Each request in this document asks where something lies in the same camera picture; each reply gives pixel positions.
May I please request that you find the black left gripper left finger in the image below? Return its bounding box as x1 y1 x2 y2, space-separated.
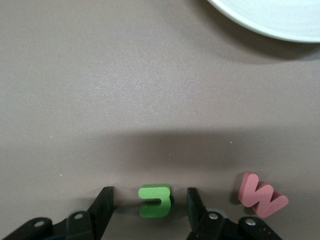
0 186 115 240

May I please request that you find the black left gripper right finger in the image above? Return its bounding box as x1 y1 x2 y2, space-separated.
186 187 283 240

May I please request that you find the green foam letter u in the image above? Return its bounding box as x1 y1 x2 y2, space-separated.
138 183 173 219

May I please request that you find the pink foam letter w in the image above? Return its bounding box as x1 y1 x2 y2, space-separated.
237 171 290 219

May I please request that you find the brown table cover mat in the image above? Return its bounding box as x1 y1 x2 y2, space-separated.
0 0 320 240

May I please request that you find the beige plate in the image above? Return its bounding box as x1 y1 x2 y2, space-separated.
206 0 320 43

